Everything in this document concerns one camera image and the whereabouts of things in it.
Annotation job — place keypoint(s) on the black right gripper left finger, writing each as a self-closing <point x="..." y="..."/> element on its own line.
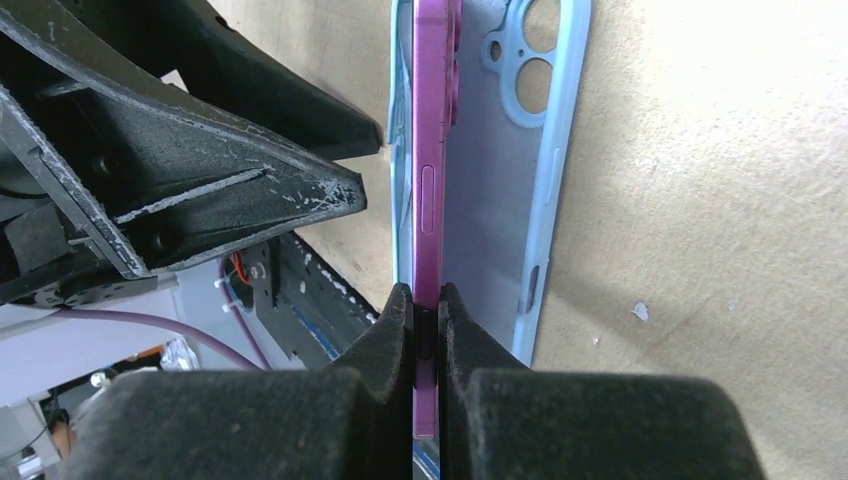
<point x="351" y="419"/>

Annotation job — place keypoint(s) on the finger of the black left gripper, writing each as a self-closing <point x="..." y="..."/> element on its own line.
<point x="221" y="67"/>

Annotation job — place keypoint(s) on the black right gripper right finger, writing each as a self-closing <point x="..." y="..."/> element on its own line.
<point x="500" y="419"/>

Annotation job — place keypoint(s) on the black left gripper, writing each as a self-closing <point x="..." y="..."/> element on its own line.
<point x="108" y="171"/>

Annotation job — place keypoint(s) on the purple-edged black phone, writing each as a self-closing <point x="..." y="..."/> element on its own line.
<point x="436" y="33"/>

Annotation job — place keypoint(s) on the light blue phone case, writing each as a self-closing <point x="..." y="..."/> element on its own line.
<point x="506" y="158"/>

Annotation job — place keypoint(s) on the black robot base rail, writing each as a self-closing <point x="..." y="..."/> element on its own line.
<point x="305" y="305"/>

